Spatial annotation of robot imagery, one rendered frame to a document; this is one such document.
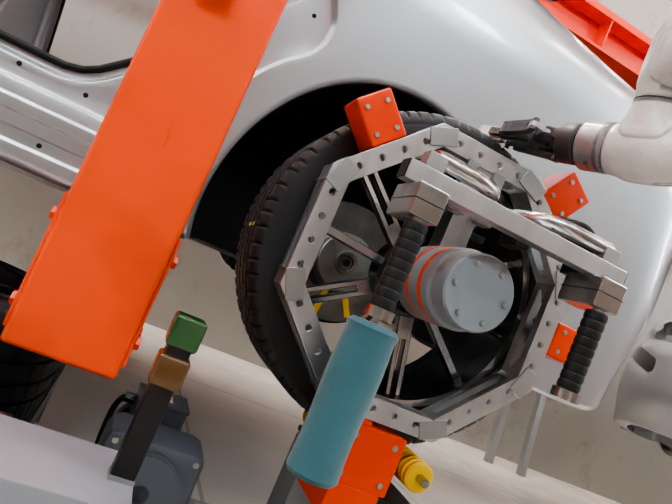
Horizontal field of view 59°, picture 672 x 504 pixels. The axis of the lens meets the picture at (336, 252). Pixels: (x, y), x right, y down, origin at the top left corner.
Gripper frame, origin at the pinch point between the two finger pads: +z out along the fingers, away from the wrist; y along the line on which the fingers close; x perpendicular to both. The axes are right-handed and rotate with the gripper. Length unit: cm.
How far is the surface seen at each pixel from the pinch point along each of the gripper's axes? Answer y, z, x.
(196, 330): -50, -17, -58
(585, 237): -4.9, -31.5, -18.7
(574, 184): 8.6, -16.9, -3.9
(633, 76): 255, 135, 194
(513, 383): 15, -20, -43
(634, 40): 245, 140, 216
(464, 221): -6.4, -9.4, -21.9
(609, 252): -0.2, -33.7, -18.5
